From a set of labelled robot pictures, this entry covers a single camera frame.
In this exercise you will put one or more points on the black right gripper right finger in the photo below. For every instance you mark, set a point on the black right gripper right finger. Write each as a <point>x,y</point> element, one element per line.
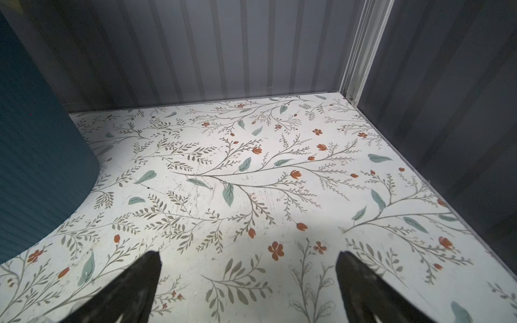
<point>368,298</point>

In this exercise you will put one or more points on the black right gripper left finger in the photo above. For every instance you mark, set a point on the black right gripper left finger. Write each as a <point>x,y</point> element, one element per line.
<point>128,298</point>

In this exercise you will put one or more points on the teal ribbed waste bin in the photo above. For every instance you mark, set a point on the teal ribbed waste bin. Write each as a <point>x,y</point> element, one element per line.
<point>47,168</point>

